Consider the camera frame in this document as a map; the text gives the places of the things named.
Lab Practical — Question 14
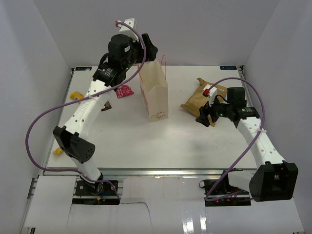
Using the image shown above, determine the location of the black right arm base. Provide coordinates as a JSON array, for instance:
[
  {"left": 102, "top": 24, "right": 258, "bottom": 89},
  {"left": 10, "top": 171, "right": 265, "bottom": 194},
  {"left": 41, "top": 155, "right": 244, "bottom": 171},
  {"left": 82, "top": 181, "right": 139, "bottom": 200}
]
[{"left": 205, "top": 182, "right": 251, "bottom": 207}]

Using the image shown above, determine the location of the yellow candy bar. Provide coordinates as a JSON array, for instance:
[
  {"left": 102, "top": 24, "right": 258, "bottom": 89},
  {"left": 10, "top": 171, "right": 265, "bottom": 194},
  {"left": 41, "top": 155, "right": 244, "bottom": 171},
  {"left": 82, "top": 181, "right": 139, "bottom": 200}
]
[{"left": 53, "top": 148, "right": 63, "bottom": 155}]

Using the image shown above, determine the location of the yellow snack packet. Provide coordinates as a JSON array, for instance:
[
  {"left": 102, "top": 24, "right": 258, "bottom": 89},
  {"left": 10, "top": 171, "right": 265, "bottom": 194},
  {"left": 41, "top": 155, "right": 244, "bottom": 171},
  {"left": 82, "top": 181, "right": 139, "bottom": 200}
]
[{"left": 70, "top": 91, "right": 84, "bottom": 100}]

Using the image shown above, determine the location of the beige paper bag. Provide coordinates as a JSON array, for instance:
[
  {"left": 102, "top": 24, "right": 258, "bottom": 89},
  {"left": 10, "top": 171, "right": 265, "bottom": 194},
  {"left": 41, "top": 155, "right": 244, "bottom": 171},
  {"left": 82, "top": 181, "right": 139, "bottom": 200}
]
[{"left": 139, "top": 60, "right": 169, "bottom": 122}]

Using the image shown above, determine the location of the large brown snack bag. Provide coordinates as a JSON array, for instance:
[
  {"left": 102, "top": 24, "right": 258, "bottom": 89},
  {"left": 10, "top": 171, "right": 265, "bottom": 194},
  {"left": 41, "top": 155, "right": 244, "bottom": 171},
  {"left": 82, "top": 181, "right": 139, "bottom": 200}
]
[{"left": 180, "top": 78, "right": 227, "bottom": 127}]

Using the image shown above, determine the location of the red snack packet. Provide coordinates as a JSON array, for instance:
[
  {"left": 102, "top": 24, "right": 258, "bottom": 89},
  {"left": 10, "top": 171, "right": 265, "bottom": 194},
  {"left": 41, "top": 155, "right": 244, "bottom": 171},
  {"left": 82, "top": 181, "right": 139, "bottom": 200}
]
[{"left": 116, "top": 85, "right": 134, "bottom": 98}]

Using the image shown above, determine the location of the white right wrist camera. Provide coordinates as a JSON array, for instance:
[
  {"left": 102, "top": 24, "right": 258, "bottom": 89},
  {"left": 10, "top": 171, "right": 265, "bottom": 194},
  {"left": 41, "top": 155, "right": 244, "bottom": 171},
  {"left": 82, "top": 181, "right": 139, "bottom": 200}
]
[{"left": 202, "top": 85, "right": 217, "bottom": 106}]

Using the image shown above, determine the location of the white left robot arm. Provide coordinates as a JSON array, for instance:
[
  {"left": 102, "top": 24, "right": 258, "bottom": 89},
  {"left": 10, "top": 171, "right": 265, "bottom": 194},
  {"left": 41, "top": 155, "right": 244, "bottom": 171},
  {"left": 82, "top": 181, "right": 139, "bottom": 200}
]
[{"left": 53, "top": 33, "right": 158, "bottom": 195}]

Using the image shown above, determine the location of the brown chocolate bar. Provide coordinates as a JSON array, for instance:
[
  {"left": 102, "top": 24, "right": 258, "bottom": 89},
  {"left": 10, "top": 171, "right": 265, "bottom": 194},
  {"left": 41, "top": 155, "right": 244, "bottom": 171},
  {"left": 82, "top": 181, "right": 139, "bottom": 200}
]
[{"left": 101, "top": 102, "right": 112, "bottom": 112}]

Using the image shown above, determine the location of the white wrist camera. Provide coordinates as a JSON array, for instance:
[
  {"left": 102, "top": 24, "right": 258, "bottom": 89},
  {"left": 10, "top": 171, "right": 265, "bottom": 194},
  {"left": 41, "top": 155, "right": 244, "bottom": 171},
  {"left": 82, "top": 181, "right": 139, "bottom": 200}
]
[
  {"left": 116, "top": 18, "right": 138, "bottom": 41},
  {"left": 202, "top": 85, "right": 217, "bottom": 106}
]

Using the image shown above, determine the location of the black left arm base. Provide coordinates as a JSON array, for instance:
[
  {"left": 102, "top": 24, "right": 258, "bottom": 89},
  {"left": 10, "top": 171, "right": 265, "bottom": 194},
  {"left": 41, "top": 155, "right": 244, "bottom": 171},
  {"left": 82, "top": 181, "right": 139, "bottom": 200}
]
[{"left": 72, "top": 180, "right": 120, "bottom": 205}]

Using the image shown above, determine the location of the blue table label right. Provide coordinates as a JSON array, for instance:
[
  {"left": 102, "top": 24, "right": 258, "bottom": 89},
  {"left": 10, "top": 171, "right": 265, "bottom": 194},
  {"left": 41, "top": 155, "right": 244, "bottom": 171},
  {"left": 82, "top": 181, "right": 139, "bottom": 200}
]
[{"left": 219, "top": 66, "right": 237, "bottom": 70}]

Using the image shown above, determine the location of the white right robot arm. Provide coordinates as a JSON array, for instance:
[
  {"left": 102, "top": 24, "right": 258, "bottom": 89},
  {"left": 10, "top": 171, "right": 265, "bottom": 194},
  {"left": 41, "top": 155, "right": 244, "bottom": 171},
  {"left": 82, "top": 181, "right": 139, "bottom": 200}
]
[{"left": 196, "top": 85, "right": 298, "bottom": 202}]

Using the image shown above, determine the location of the blue table label left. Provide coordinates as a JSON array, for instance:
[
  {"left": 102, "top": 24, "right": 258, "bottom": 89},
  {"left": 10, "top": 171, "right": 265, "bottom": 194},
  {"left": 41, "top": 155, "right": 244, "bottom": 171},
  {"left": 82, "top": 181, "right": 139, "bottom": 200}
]
[{"left": 75, "top": 67, "right": 92, "bottom": 71}]

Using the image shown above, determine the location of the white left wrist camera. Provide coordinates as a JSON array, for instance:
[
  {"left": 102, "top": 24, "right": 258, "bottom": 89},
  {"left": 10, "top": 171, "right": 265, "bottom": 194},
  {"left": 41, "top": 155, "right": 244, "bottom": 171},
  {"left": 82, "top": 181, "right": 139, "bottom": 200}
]
[{"left": 116, "top": 18, "right": 138, "bottom": 41}]

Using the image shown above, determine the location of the blue table label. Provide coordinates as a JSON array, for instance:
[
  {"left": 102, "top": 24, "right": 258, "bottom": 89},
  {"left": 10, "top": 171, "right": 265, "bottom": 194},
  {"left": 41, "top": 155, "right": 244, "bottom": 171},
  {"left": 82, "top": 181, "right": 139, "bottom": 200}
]
[
  {"left": 219, "top": 66, "right": 237, "bottom": 70},
  {"left": 75, "top": 67, "right": 92, "bottom": 71}
]

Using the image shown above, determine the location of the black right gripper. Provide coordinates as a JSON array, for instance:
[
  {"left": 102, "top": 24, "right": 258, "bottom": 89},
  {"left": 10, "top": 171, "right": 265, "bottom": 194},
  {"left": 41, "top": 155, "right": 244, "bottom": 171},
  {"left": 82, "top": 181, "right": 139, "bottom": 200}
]
[{"left": 196, "top": 94, "right": 233, "bottom": 127}]

